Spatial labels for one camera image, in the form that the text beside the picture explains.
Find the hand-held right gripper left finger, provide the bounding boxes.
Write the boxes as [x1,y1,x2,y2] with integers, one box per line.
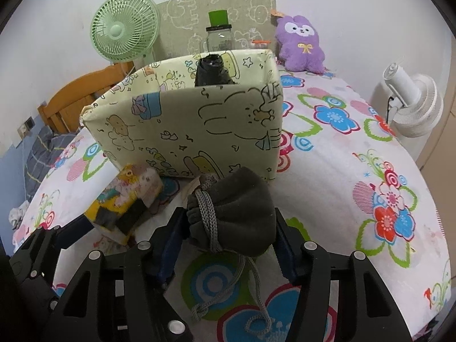
[44,217,195,342]

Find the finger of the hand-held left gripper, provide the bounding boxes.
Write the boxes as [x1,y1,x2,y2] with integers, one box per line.
[9,217,95,293]

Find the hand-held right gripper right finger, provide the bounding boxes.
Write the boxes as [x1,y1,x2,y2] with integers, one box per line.
[274,212,404,342]

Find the grey drawstring pouch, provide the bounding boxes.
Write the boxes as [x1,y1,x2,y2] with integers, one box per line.
[185,167,276,337]

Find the colourful tissue pack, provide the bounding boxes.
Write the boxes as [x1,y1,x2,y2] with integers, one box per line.
[84,164,164,246]

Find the patterned fabric storage box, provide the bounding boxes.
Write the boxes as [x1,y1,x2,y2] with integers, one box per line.
[80,48,284,185]

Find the plaid grey bedding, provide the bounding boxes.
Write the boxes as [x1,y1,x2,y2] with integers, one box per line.
[23,125,83,200]

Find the wooden bed headboard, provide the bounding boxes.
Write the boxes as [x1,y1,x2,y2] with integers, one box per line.
[37,62,134,134]

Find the beige door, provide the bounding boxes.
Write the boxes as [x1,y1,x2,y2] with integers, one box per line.
[417,107,456,175]

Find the white standing fan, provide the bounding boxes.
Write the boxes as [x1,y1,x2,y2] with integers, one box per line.
[383,62,444,138]

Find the purple plush bunny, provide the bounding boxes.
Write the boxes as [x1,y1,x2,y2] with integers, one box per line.
[274,15,325,74]

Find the glass jar with black lid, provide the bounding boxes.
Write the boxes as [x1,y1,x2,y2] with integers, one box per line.
[204,24,236,53]

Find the green desk fan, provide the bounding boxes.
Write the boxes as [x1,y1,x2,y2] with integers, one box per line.
[90,0,160,75]

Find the green plastic cup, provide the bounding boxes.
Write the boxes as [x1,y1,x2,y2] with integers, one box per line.
[208,9,229,27]

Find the green patterned board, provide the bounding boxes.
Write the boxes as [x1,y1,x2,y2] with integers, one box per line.
[157,0,276,61]

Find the wall socket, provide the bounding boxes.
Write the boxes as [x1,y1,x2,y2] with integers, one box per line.
[17,117,36,138]

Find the black fan cable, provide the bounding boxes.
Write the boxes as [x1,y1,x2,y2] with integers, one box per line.
[386,93,397,122]

